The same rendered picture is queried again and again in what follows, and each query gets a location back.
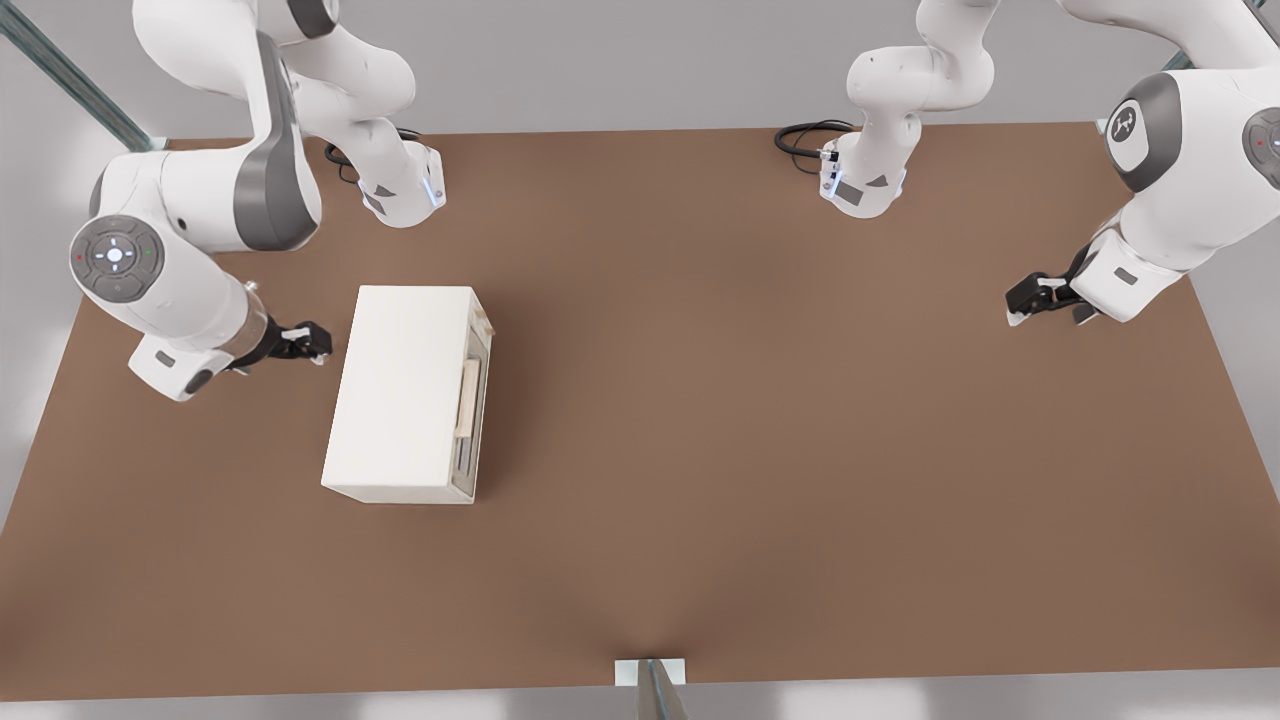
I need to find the pale oven door handle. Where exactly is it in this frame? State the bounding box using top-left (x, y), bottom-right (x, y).
top-left (454, 358), bottom-right (483, 440)

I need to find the white oven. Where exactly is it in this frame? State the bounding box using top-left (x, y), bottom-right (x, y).
top-left (321, 285), bottom-right (496, 505)

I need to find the black cable loop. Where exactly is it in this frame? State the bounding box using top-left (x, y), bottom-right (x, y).
top-left (774, 120), bottom-right (859, 162)
top-left (324, 127), bottom-right (423, 185)

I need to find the silver frame post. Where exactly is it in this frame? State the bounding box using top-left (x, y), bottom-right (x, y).
top-left (613, 657), bottom-right (690, 720)
top-left (0, 0), bottom-right (169, 153)

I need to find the oven door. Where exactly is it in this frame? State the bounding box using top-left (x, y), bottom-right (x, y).
top-left (449, 300), bottom-right (496, 505)

